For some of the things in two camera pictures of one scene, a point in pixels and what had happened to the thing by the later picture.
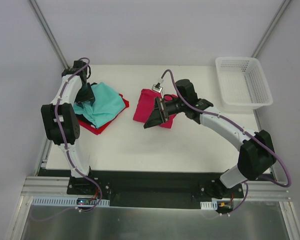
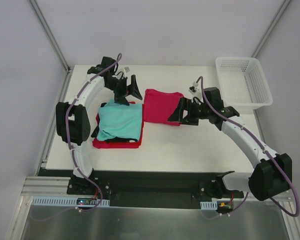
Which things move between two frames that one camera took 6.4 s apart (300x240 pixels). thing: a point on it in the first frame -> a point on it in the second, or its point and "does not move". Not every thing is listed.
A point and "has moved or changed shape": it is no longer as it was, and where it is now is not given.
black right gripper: [162, 110] -> [184, 111]
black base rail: [153, 189] does not move
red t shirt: [97, 131] -> [98, 144]
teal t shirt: [107, 103] has moved or changed shape
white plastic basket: [243, 83] does not move
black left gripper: [84, 95] -> [125, 88]
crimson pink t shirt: [146, 104] has moved or changed shape
